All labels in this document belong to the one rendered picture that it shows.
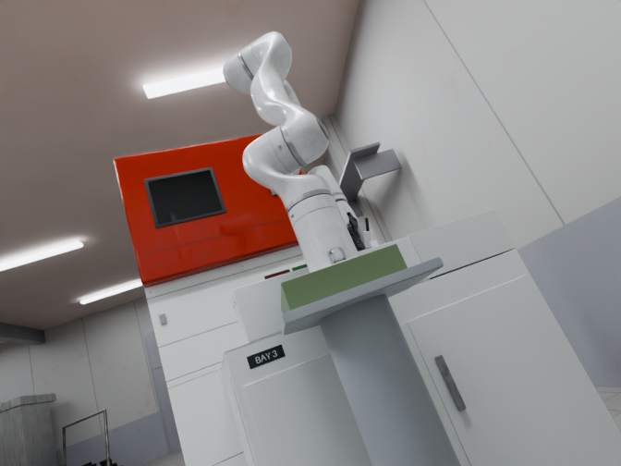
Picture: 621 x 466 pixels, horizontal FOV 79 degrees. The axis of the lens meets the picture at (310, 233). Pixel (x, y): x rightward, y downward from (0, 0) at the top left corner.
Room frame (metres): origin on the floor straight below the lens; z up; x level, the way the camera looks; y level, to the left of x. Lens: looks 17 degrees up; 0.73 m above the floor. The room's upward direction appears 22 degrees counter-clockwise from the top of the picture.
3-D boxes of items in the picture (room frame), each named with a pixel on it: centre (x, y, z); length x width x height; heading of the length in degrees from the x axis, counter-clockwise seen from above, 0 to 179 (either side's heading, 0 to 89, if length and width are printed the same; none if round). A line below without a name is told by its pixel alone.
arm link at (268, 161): (0.87, 0.01, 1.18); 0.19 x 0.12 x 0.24; 76
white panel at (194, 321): (1.58, 0.33, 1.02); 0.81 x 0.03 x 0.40; 111
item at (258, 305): (1.07, 0.00, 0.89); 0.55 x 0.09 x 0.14; 111
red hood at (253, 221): (1.87, 0.44, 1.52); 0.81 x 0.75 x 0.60; 111
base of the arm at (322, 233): (0.85, -0.02, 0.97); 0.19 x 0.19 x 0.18
